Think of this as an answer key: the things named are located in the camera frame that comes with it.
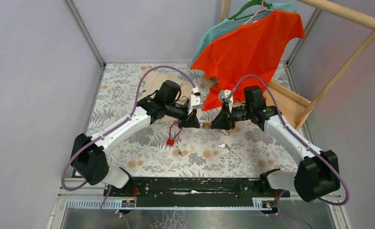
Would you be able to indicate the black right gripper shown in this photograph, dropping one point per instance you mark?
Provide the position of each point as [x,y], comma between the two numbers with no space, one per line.
[224,120]

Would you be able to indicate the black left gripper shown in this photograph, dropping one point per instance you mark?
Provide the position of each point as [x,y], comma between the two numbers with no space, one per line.
[190,121]

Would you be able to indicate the red cable lock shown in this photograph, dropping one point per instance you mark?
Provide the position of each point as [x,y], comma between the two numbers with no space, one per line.
[171,138]

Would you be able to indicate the brass padlock with keys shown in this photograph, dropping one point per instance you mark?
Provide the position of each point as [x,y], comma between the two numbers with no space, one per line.
[225,132]

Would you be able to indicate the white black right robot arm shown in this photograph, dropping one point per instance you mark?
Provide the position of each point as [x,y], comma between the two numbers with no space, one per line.
[317,171]

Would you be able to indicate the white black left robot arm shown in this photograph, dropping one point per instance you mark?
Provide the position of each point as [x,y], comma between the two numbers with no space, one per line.
[90,153]

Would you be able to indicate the floral patterned table mat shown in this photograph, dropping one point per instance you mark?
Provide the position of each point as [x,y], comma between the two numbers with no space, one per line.
[252,151]

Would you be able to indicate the beige folded cloth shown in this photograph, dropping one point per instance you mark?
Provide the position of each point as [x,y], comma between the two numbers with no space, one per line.
[155,82]

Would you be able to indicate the wooden clothes rack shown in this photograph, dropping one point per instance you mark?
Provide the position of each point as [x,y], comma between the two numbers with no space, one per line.
[334,67]

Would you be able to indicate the orange t-shirt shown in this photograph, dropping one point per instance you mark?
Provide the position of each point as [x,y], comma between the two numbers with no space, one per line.
[248,55]

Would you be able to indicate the teal t-shirt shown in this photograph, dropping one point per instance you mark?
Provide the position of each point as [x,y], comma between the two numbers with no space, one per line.
[228,25]

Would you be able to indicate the pink clothes hanger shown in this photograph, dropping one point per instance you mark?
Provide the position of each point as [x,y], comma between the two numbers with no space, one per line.
[256,14]

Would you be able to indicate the green clothes hanger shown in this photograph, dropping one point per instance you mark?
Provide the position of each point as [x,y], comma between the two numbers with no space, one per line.
[246,6]

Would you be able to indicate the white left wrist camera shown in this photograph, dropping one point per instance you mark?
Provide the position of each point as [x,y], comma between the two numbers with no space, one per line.
[196,100]

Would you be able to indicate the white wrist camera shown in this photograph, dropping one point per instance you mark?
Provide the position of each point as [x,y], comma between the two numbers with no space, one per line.
[196,100]
[226,98]

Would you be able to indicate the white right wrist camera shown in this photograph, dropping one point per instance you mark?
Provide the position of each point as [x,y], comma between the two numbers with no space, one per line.
[226,98]

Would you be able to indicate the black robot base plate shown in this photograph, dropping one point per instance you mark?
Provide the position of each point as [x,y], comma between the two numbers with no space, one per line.
[197,187]

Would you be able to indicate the white slotted cable duct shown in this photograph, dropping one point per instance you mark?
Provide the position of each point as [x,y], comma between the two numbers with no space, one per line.
[174,204]

